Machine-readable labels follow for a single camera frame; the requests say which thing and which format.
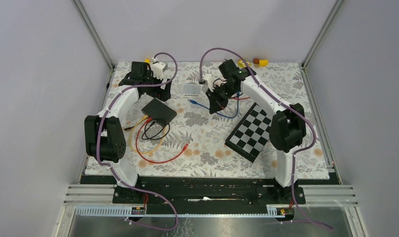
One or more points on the white network switch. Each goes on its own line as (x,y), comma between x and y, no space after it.
(191,89)

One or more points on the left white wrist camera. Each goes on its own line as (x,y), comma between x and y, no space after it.
(158,68)

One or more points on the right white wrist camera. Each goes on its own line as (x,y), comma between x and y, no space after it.
(209,80)

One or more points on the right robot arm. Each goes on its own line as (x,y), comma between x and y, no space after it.
(287,127)

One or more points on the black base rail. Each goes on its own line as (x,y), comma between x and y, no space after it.
(199,195)

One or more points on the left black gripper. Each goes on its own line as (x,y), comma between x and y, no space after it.
(160,93)

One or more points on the checkered chess board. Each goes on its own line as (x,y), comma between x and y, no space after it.
(251,134)

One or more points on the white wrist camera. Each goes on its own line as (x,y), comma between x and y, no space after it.
(209,80)
(158,68)

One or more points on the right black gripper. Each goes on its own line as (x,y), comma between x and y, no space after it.
(216,104)

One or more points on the yellow patterned cube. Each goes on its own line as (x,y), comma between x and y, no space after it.
(243,64)

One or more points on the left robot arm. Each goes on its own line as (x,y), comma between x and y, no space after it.
(104,132)

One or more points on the yellow block right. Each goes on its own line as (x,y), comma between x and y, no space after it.
(263,63)

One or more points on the black router box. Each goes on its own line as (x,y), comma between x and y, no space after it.
(159,112)

